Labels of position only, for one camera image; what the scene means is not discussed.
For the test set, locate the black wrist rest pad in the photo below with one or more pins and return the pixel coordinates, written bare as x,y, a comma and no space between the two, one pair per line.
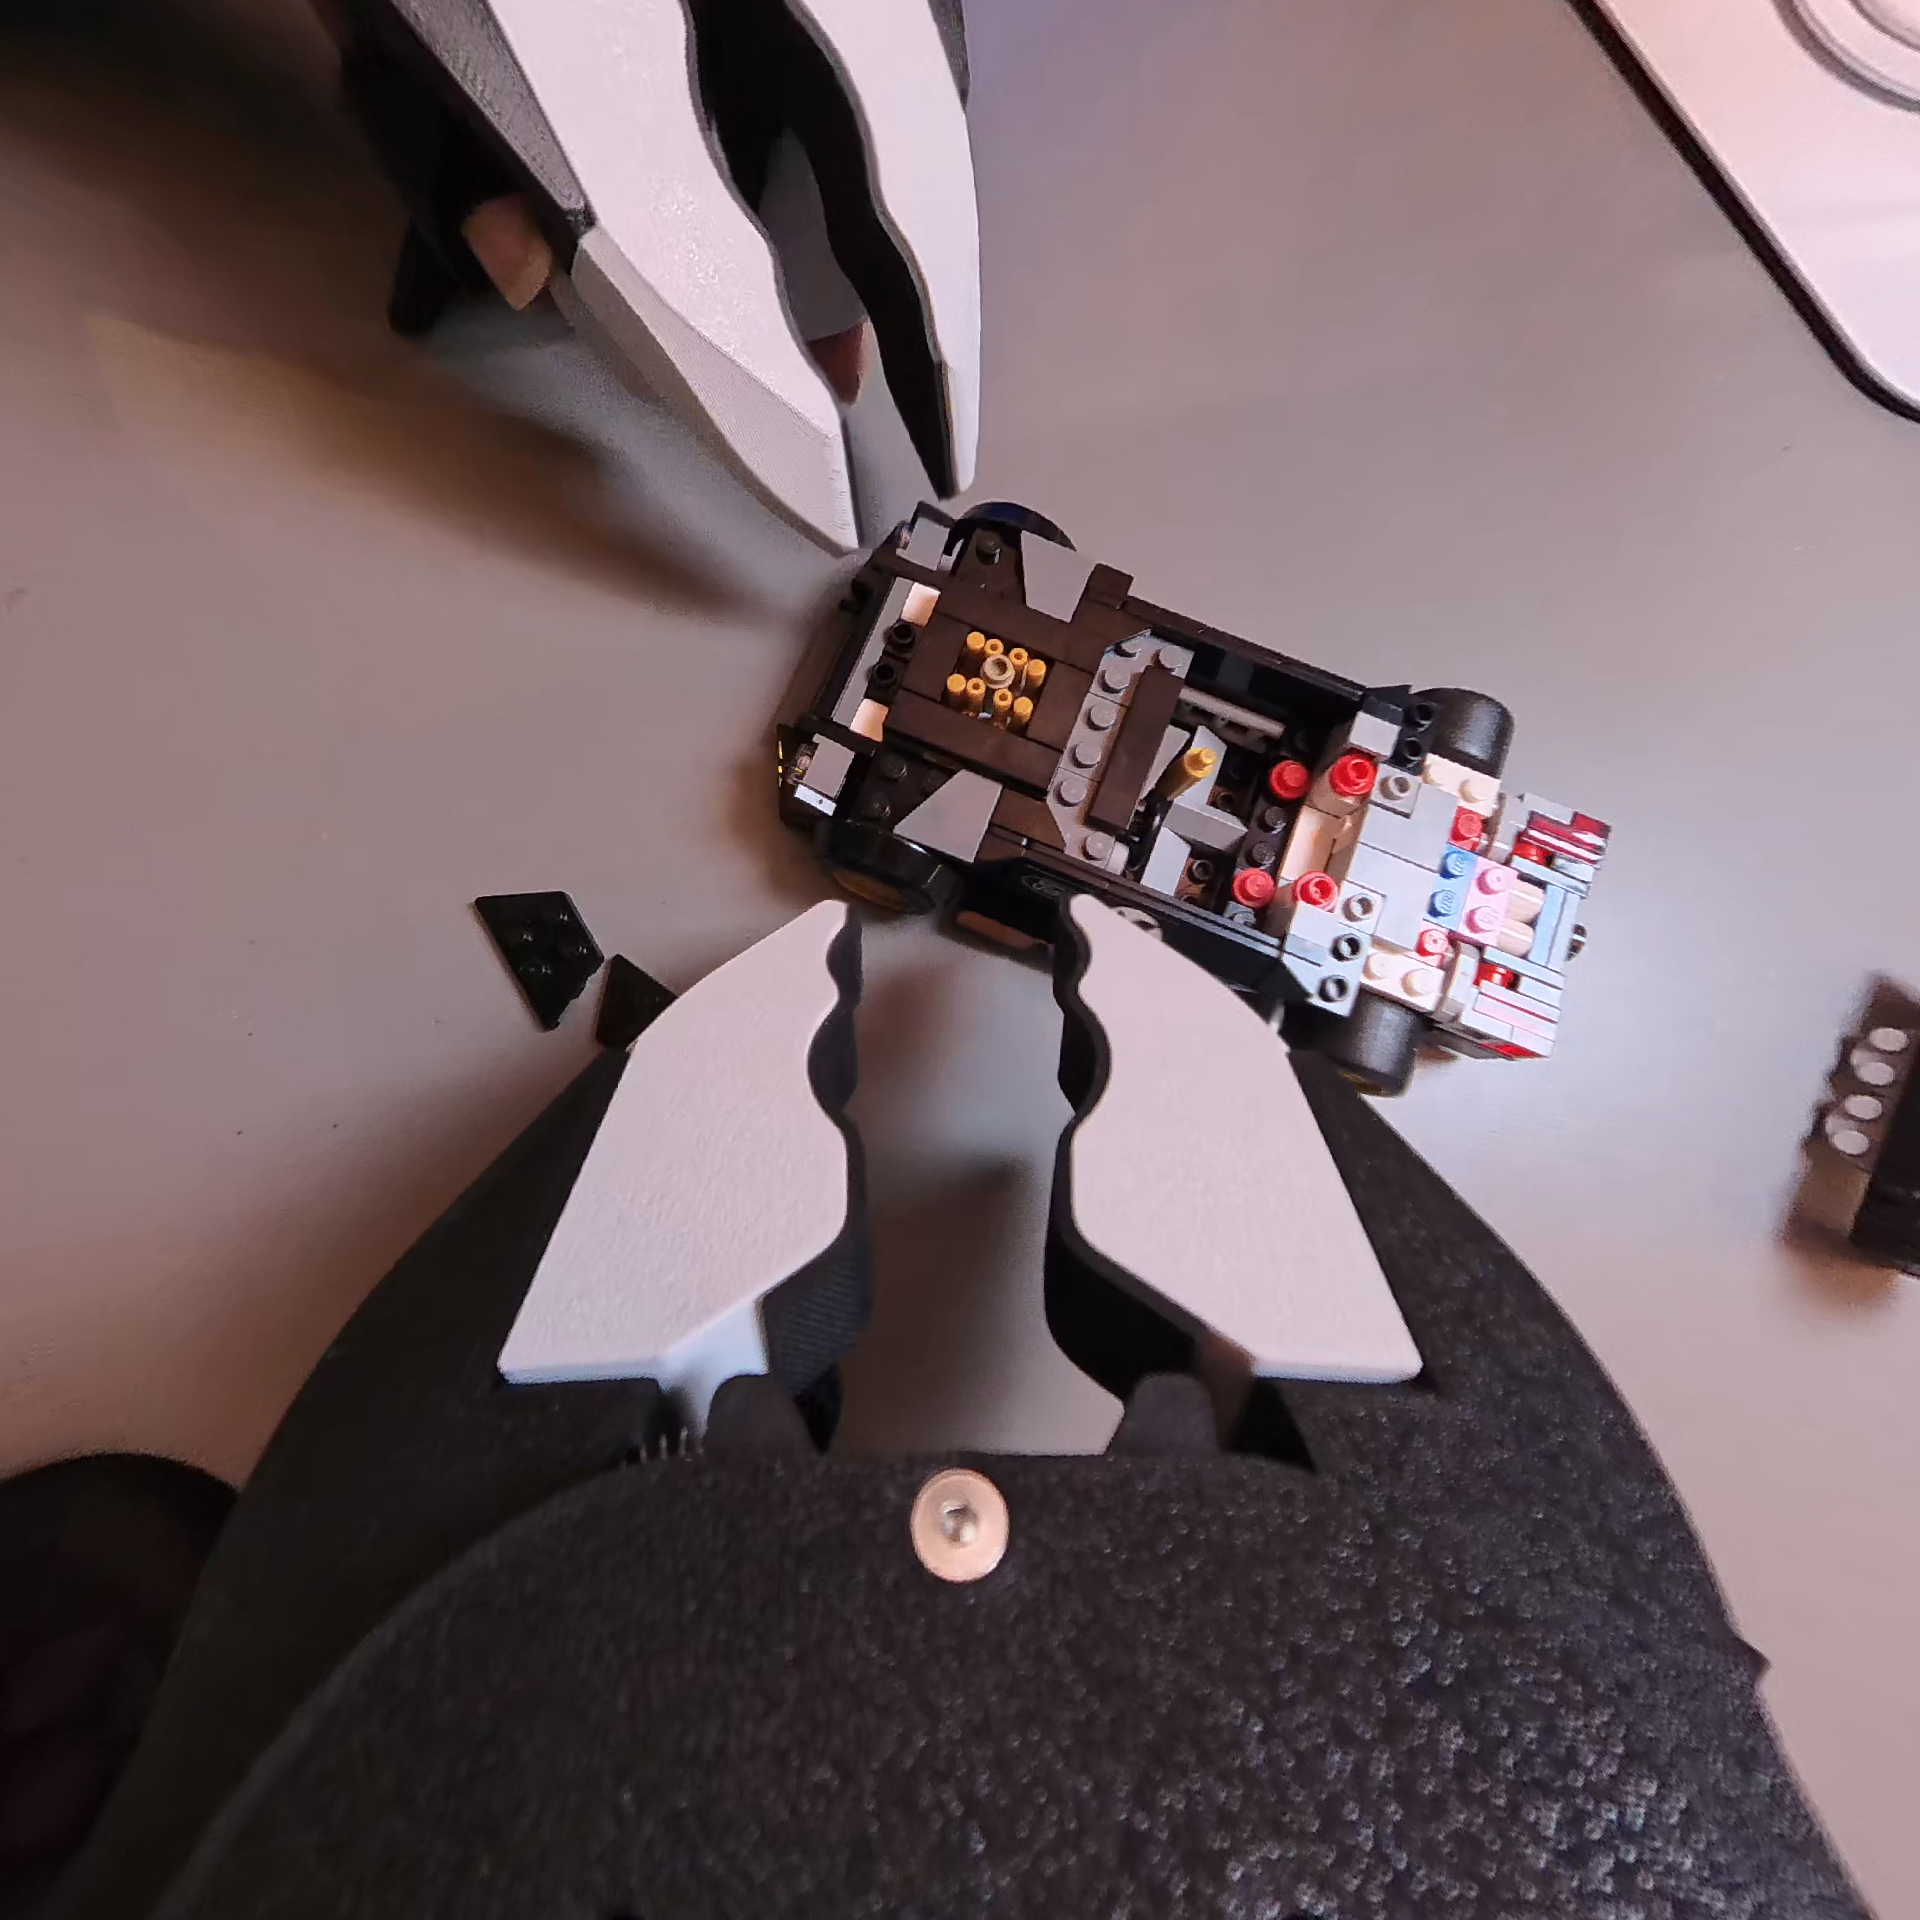
90,1651

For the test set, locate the black lego car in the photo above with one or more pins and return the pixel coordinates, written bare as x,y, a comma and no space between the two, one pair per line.
1123,720

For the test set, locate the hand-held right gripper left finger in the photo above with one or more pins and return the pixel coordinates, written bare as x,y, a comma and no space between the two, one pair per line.
690,1187

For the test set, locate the white monitor stand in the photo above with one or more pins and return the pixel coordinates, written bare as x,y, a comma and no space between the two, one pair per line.
1769,150

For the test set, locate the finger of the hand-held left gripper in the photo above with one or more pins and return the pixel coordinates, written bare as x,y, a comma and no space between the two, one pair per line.
923,181
644,193

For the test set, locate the black lego wedge plate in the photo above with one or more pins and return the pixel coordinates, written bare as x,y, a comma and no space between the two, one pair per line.
541,951

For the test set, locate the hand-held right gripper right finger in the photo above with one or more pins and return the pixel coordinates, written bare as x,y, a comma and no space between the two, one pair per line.
1227,1200

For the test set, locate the black printed lego panel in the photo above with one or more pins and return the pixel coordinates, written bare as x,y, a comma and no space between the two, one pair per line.
1869,1124

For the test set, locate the small black lego wedge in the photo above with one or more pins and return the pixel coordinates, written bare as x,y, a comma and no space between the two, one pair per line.
631,1004

